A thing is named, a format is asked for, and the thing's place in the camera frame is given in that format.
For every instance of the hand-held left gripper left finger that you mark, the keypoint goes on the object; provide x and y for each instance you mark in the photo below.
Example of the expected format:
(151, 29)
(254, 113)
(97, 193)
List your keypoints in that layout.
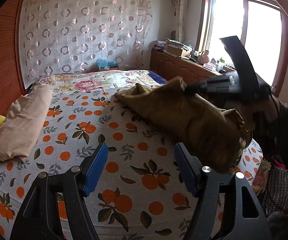
(95, 170)

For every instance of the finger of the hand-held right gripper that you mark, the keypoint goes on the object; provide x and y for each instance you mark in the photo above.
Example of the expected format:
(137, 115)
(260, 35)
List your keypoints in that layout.
(214, 88)
(221, 80)

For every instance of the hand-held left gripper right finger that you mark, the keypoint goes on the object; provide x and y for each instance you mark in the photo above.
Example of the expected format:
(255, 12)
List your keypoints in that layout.
(185, 167)

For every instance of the golden patterned garment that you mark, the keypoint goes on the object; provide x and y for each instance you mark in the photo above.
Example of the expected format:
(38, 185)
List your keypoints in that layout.
(184, 120)

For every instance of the person's right forearm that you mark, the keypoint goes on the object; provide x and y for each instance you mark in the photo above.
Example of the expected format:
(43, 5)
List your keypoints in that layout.
(286, 130)

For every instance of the white bottle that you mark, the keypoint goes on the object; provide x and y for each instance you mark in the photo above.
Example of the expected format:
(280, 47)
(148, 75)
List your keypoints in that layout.
(220, 65)

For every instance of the orange fruit print bedsheet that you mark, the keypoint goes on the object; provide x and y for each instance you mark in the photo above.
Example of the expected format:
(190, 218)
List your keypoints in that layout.
(124, 160)

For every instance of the wooden cabinet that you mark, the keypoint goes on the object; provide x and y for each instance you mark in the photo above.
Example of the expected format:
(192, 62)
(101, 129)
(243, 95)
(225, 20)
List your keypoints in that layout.
(179, 67)

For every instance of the cardboard box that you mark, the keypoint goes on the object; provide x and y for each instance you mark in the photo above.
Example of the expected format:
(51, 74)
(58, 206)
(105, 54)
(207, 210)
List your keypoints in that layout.
(177, 52)

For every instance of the dark blue bed sheet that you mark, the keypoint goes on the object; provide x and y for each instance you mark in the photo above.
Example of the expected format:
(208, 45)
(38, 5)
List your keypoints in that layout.
(157, 78)

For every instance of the stack of books and papers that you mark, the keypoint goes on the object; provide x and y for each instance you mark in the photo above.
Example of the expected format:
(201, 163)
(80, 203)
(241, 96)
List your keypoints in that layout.
(174, 43)

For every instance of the cream window curtain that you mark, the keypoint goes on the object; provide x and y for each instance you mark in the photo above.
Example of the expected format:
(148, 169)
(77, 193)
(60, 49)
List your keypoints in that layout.
(181, 12)

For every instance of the beige folded blanket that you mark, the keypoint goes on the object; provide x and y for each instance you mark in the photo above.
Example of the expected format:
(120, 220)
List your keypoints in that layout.
(24, 125)

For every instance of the floral quilt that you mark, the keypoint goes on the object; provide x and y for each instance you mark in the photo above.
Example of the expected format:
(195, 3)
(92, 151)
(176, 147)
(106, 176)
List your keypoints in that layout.
(91, 82)

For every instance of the black patterned bag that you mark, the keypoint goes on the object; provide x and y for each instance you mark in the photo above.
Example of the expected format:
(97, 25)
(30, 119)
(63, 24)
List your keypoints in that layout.
(278, 192)

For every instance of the circle patterned sheer curtain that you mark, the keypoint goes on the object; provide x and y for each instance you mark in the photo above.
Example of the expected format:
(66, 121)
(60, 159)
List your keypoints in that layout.
(84, 35)

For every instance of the wooden headboard panel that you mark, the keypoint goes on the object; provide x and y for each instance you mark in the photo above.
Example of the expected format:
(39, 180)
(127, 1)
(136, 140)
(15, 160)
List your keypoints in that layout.
(1, 62)

